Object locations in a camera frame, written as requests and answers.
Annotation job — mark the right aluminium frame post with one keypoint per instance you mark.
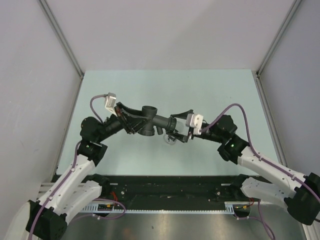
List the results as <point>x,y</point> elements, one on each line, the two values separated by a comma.
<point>279,35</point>

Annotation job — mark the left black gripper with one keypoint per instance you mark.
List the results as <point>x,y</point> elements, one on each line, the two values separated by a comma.
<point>133,127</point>

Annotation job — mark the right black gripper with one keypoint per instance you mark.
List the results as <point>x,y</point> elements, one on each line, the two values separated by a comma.
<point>183,138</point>

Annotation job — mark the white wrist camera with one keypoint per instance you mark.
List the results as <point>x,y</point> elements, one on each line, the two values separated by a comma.
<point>194,121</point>
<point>109,102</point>

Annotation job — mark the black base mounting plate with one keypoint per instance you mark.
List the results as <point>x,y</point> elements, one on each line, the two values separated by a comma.
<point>172,192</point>

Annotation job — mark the dark grey pipe fitting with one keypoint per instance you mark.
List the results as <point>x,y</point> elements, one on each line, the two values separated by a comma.
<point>161,123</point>

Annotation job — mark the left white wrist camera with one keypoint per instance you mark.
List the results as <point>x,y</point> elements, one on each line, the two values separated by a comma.
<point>109,102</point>

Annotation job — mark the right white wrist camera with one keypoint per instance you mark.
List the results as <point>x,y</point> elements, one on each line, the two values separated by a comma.
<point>194,121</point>

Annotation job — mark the clear plastic threaded connector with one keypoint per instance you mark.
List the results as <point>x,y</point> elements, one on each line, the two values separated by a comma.
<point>168,138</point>

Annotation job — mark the white slotted cable duct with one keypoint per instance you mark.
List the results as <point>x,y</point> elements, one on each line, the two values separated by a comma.
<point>101,208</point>

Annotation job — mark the left aluminium frame post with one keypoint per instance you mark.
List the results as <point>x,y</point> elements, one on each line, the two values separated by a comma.
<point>53,22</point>

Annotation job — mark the aluminium frame post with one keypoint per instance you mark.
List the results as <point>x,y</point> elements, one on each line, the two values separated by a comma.
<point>279,35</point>
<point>53,22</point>

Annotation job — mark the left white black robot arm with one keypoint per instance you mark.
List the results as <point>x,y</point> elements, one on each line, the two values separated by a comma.
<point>52,213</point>

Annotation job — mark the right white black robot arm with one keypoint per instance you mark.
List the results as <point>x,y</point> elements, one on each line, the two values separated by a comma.
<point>297,193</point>

